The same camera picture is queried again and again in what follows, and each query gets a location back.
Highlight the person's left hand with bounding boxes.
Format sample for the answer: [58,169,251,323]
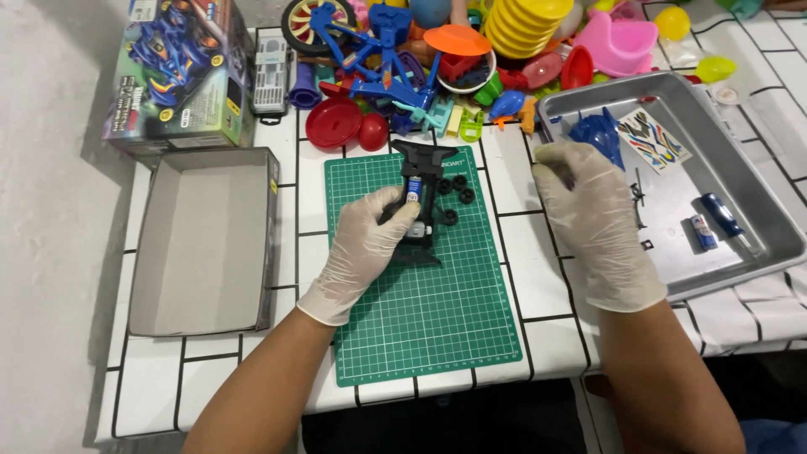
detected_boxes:
[296,185,422,327]

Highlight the person's right hand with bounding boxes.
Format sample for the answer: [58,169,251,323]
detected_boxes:
[531,141,668,314]

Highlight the black toy car chassis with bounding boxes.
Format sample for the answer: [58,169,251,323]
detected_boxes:
[377,139,460,267]

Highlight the black plastic sprue parts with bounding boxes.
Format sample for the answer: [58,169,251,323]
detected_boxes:
[629,166,648,230]

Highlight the green cutting mat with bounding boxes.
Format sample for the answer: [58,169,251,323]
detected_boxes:
[324,145,525,388]

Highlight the blue toy car body shell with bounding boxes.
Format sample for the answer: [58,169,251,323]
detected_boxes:
[567,106,627,172]

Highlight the colourful sticker sheet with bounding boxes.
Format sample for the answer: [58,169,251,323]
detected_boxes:
[617,107,693,175]

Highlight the white black-lined tablecloth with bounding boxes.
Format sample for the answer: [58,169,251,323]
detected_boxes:
[95,9,807,443]

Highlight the red plastic ball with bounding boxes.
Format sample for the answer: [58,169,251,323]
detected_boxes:
[357,113,391,153]

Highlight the silver metal tray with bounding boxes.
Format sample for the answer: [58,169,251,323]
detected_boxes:
[537,70,807,303]

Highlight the red round plastic lid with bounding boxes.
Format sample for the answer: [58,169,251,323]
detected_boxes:
[305,96,364,151]

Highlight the orange plastic toy piece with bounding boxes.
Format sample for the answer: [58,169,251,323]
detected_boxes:
[517,94,538,137]

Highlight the open grey cardboard box tray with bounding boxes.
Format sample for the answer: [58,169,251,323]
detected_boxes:
[127,146,281,338]

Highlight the pale teal toy chair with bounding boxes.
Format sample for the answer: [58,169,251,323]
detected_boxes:
[422,97,455,137]

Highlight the blue plastic toy bird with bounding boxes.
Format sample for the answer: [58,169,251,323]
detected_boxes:
[488,90,527,131]

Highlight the lime green toy piece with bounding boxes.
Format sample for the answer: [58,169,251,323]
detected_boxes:
[458,108,485,143]

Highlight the red plastic toy cup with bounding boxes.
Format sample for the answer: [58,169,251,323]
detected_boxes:
[560,45,595,91]

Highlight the blue toy bicycle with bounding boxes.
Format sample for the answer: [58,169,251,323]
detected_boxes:
[308,3,443,137]

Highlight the pink plastic toy bowl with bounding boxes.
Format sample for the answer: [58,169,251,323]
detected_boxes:
[521,52,564,90]

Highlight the purple plastic cup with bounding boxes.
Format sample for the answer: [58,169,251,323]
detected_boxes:
[288,61,323,111]

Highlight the green plastic toy cup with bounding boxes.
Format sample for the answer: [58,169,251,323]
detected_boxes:
[472,72,504,107]

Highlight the pink plastic toy seat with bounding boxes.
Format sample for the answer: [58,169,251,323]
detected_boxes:
[572,11,660,78]

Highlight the heap of mixed plastic toys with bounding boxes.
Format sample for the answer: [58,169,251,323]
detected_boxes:
[281,0,767,153]

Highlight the clear screwdriver bit case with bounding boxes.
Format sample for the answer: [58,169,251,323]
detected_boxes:
[251,34,292,126]

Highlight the yellow-green plastic egg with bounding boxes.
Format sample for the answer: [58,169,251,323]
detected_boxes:
[695,55,738,84]

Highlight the white bowl of toy pieces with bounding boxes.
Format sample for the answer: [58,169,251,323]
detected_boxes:
[436,50,498,96]

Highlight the stack of yellow plastic plates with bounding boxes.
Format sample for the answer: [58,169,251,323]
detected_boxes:
[482,0,575,60]

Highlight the yellow plastic ball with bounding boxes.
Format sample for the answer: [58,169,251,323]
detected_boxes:
[653,5,692,42]

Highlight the black wheel with yellow spokes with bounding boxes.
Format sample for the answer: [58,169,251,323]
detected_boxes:
[281,0,358,57]

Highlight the orange plastic disc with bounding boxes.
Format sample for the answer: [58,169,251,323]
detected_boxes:
[423,23,493,57]

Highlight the blue plastic ball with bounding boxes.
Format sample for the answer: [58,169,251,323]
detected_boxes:
[409,0,453,30]

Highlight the printed toy car kit box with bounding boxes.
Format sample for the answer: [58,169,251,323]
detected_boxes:
[102,0,254,159]

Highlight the person's blue trousers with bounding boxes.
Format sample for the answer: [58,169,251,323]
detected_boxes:
[739,418,807,454]

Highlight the blue handled screwdriver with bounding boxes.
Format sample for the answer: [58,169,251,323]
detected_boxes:
[700,192,752,251]

